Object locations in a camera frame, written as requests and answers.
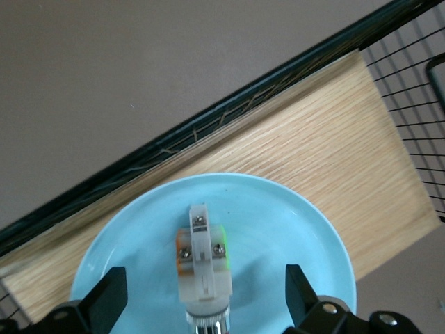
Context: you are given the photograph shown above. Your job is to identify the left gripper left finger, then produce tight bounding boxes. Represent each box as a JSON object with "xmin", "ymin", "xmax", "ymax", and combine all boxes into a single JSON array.
[{"xmin": 0, "ymin": 267, "xmax": 129, "ymax": 334}]

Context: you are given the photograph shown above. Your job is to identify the black wire wooden shelf rack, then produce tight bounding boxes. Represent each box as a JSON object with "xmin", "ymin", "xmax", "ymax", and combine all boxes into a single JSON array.
[{"xmin": 0, "ymin": 0, "xmax": 445, "ymax": 326}]

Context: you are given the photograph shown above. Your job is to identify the light blue round plate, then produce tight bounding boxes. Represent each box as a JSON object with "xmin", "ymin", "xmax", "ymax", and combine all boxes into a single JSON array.
[{"xmin": 68, "ymin": 173, "xmax": 358, "ymax": 334}]

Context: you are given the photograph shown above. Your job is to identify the red push button switch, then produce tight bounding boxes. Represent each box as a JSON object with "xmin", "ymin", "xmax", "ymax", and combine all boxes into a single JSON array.
[{"xmin": 175, "ymin": 203, "xmax": 234, "ymax": 334}]

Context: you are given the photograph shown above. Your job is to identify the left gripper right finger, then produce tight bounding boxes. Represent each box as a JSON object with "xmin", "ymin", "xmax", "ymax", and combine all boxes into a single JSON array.
[{"xmin": 283, "ymin": 264, "xmax": 423, "ymax": 334}]

